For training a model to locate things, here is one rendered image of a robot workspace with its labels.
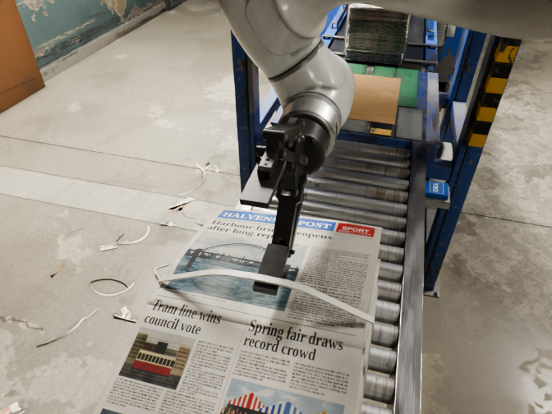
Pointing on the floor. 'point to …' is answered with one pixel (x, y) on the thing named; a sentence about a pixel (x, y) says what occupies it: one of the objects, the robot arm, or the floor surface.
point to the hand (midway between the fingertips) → (262, 242)
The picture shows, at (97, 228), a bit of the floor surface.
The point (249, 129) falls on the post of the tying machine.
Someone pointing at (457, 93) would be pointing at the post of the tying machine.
